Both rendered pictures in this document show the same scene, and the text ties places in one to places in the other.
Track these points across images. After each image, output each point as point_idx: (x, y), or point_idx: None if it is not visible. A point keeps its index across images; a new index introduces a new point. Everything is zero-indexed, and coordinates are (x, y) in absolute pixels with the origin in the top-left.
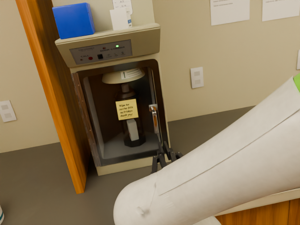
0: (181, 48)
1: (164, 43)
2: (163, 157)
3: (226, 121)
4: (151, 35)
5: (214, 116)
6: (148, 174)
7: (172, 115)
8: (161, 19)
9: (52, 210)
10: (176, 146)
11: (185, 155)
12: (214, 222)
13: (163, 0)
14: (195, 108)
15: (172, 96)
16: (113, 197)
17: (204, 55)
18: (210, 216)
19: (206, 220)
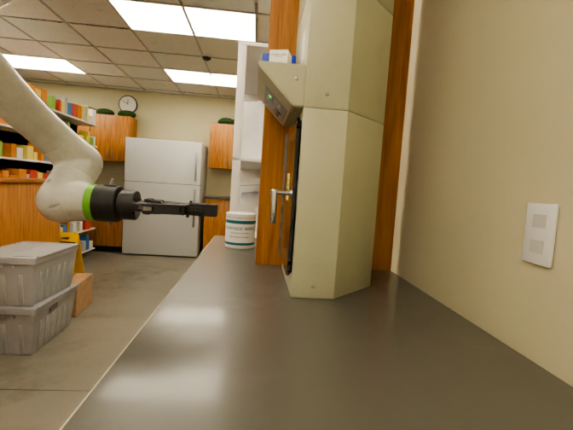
0: (524, 146)
1: (497, 131)
2: (182, 203)
3: (478, 372)
4: (265, 77)
5: (510, 363)
6: (266, 284)
7: (478, 310)
8: (503, 77)
9: (237, 257)
10: (338, 305)
11: (54, 113)
12: (54, 182)
13: (514, 32)
14: (522, 327)
15: (486, 261)
16: (235, 270)
17: (571, 171)
18: (59, 181)
19: (54, 176)
